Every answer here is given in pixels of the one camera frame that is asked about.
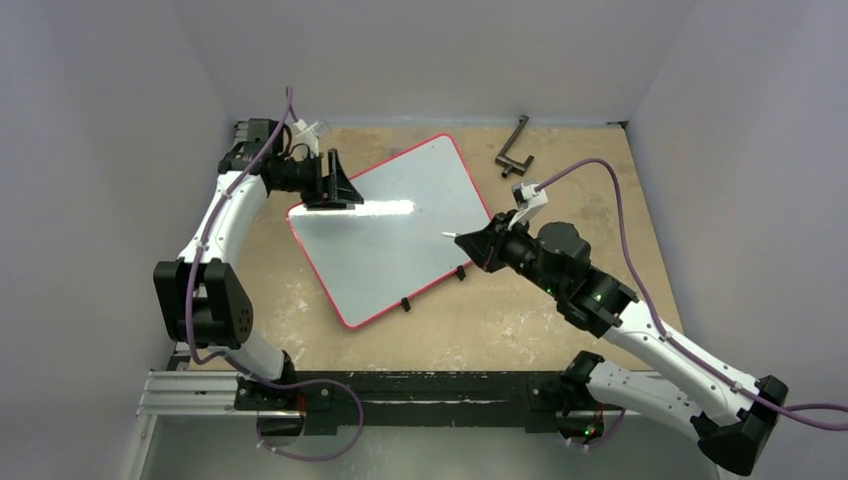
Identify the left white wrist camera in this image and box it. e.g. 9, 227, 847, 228
289, 119, 331, 159

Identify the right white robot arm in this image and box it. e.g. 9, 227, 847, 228
454, 210, 789, 476

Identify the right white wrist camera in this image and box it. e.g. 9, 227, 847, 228
507, 182, 549, 231

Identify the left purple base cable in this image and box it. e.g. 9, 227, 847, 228
255, 377, 366, 463

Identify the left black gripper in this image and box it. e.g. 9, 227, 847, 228
273, 149, 362, 208

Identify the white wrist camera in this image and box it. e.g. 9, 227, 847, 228
289, 119, 331, 159
507, 182, 549, 231

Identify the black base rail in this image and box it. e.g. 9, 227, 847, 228
235, 371, 620, 437

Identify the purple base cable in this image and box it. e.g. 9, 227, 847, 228
255, 377, 366, 463
565, 410, 628, 452

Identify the red framed whiteboard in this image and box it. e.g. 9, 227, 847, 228
286, 134, 491, 329

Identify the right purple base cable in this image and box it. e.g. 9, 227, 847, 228
565, 410, 628, 452

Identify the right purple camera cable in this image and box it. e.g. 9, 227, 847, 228
533, 158, 848, 423

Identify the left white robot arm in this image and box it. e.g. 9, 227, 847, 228
153, 119, 364, 409

